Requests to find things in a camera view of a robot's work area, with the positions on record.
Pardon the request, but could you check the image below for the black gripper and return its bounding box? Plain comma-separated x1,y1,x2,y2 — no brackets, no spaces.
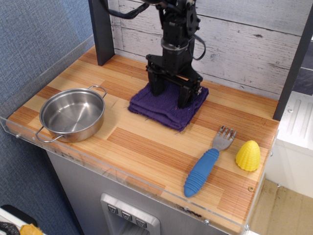
146,44,202,108

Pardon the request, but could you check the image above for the white toy sink unit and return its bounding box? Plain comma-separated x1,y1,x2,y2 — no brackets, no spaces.
265,92,313,197

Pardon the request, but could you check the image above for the clear acrylic guard rail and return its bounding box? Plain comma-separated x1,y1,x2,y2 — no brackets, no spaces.
4,47,278,235

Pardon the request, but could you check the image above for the yellow toy corn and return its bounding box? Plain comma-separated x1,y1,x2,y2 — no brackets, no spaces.
235,140,261,171

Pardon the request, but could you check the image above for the stainless steel pot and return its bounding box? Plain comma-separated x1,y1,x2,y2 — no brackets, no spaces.
35,85,107,143

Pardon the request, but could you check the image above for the dark grey post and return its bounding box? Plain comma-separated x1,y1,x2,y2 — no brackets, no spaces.
272,0,313,121
88,0,115,66

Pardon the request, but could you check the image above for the black cable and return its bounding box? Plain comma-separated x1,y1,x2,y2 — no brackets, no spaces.
104,0,150,20

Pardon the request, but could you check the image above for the yellow object bottom left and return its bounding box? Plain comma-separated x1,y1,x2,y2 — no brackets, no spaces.
20,224,44,235

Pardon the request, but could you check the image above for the purple cloth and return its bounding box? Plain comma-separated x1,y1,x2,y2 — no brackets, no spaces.
128,81,209,131

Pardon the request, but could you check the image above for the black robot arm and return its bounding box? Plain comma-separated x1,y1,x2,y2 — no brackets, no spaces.
146,0,202,108

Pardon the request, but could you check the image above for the grey toy fridge cabinet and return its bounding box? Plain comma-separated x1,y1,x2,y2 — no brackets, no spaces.
48,152,223,235

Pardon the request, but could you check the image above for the blue handled toy fork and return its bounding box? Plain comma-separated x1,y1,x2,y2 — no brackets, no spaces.
184,126,237,198

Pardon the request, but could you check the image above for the dark grey right post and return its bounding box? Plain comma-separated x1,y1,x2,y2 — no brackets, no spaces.
272,0,313,121

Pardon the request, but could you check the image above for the dark grey left post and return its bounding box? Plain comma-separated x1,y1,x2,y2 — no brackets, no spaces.
88,0,115,66

